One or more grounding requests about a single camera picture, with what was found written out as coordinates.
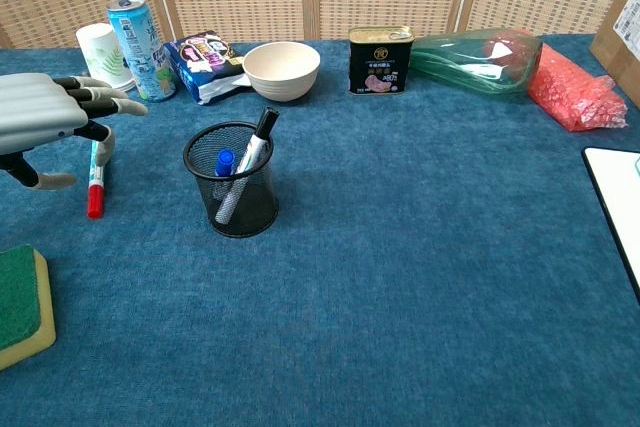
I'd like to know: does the black pen cup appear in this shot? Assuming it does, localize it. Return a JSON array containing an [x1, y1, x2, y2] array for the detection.
[[182, 120, 280, 238]]

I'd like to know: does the blue table mat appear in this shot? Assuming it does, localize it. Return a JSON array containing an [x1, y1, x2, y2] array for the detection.
[[0, 34, 640, 427]]

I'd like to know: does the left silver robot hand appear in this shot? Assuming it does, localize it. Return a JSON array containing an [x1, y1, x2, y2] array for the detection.
[[0, 72, 150, 192]]

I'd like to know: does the green and yellow sponge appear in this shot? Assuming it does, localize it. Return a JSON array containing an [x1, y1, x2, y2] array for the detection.
[[0, 244, 57, 372]]

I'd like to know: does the light blue drink can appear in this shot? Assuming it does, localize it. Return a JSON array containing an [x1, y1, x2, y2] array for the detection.
[[106, 0, 178, 103]]

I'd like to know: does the beige bowl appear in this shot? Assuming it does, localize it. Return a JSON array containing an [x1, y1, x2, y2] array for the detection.
[[242, 41, 322, 102]]

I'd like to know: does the black luncheon meat tin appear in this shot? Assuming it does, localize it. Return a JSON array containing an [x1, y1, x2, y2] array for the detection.
[[348, 25, 416, 95]]

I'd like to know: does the dark blue printed packet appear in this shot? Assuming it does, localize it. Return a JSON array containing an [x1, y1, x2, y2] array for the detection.
[[163, 30, 253, 106]]

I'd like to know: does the red white marker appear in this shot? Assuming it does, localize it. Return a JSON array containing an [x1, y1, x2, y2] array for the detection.
[[87, 140, 107, 220]]

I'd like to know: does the brown cardboard box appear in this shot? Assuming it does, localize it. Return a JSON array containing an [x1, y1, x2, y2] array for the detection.
[[589, 0, 640, 108]]

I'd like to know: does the green spray bottle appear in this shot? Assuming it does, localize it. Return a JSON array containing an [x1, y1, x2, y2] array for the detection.
[[409, 27, 544, 96]]

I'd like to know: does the blue capped marker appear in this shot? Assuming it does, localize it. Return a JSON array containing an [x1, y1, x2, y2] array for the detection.
[[214, 147, 237, 198]]

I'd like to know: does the white paper cup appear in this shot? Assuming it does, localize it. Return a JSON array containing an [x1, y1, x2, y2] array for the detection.
[[75, 22, 137, 94]]

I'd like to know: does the black capped marker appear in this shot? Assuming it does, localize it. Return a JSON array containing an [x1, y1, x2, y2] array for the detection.
[[214, 106, 281, 225]]

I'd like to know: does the white whiteboard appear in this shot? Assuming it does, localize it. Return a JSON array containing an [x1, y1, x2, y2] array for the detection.
[[582, 146, 640, 304]]

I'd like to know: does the red bubble wrap roll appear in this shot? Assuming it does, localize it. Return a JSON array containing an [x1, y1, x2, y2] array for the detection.
[[492, 26, 629, 133]]

